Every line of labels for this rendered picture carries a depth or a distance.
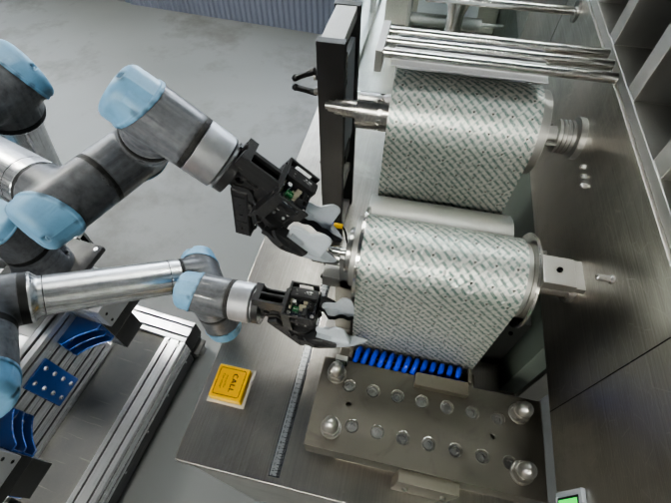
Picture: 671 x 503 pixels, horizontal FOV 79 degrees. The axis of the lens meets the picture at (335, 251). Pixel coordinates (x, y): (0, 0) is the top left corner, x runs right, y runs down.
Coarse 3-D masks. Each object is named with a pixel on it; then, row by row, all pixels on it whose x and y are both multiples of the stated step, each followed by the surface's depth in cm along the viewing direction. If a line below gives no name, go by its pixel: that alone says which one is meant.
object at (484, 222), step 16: (384, 208) 73; (400, 208) 73; (416, 208) 73; (432, 208) 73; (448, 208) 74; (448, 224) 71; (464, 224) 71; (480, 224) 71; (496, 224) 71; (512, 224) 71
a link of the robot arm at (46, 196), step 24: (0, 144) 55; (0, 168) 51; (24, 168) 51; (48, 168) 51; (72, 168) 50; (96, 168) 51; (0, 192) 52; (24, 192) 48; (48, 192) 48; (72, 192) 49; (96, 192) 51; (120, 192) 54; (24, 216) 46; (48, 216) 47; (72, 216) 49; (96, 216) 52; (48, 240) 48
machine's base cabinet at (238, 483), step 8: (208, 472) 87; (216, 472) 83; (224, 480) 97; (232, 480) 91; (240, 480) 86; (248, 480) 81; (240, 488) 109; (248, 488) 101; (256, 488) 95; (264, 488) 89; (272, 488) 84; (256, 496) 124; (264, 496) 114; (272, 496) 106; (280, 496) 99; (288, 496) 93; (296, 496) 88; (304, 496) 83
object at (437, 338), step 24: (360, 312) 69; (384, 312) 67; (408, 312) 65; (384, 336) 74; (408, 336) 72; (432, 336) 70; (456, 336) 68; (480, 336) 66; (432, 360) 78; (456, 360) 76
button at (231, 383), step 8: (224, 368) 88; (232, 368) 88; (240, 368) 88; (216, 376) 87; (224, 376) 87; (232, 376) 87; (240, 376) 87; (248, 376) 87; (216, 384) 86; (224, 384) 86; (232, 384) 86; (240, 384) 86; (248, 384) 87; (216, 392) 85; (224, 392) 85; (232, 392) 85; (240, 392) 85; (224, 400) 85; (232, 400) 84; (240, 400) 84
